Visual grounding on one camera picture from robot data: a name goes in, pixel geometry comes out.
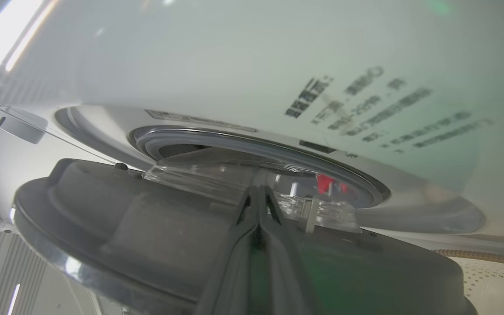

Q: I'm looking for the red and white garment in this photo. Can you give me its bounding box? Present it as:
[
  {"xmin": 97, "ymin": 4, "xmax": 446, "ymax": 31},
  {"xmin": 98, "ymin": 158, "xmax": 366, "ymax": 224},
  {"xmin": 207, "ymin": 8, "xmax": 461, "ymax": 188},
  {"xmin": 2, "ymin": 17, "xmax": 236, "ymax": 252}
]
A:
[{"xmin": 316, "ymin": 174, "xmax": 350, "ymax": 196}]

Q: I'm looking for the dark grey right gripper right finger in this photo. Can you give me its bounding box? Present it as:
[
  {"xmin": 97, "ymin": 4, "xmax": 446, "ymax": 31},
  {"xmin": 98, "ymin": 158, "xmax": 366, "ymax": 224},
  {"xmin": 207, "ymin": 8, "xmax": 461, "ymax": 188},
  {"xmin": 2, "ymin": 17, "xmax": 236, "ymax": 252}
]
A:
[{"xmin": 259, "ymin": 185, "xmax": 321, "ymax": 315}]

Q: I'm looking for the white front-load washing machine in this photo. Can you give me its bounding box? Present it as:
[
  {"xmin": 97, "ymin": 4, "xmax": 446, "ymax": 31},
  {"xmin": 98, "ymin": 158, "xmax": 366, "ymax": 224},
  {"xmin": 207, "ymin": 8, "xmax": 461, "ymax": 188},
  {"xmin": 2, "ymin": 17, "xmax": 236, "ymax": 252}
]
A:
[{"xmin": 0, "ymin": 0, "xmax": 504, "ymax": 265}]

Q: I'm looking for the cream perforated laundry basket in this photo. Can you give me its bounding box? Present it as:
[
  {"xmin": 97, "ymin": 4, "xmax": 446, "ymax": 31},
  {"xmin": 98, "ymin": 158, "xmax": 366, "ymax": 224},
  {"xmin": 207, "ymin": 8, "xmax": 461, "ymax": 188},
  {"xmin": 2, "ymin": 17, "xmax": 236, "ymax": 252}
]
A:
[{"xmin": 435, "ymin": 248, "xmax": 504, "ymax": 315}]

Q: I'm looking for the dark grey glass washer door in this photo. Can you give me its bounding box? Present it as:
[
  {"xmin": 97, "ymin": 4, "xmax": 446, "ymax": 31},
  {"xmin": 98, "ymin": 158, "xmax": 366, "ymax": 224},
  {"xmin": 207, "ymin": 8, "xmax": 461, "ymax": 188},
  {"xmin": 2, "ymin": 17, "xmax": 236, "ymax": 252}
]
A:
[{"xmin": 14, "ymin": 147, "xmax": 478, "ymax": 315}]

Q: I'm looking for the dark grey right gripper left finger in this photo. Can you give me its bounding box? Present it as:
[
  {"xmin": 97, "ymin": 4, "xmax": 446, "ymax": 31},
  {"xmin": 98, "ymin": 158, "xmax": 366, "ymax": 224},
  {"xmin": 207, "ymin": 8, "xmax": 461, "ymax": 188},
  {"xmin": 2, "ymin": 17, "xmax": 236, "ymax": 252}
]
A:
[{"xmin": 195, "ymin": 185, "xmax": 260, "ymax": 315}]

